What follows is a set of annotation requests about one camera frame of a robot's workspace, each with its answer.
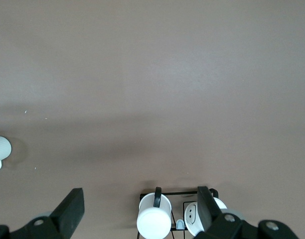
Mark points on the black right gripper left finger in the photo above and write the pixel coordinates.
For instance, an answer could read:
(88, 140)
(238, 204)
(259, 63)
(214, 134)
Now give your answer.
(65, 216)

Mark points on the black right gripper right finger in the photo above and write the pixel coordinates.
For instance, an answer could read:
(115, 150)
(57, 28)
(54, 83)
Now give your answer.
(209, 219)

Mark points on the white ribbed mug grey inside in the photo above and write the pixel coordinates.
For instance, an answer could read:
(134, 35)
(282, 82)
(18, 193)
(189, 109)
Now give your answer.
(1, 149)

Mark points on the white mug with smiley face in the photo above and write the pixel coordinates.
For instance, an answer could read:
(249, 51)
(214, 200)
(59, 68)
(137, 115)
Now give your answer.
(191, 219)

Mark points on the small grey rack hook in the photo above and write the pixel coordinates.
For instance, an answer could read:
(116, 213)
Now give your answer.
(180, 224)

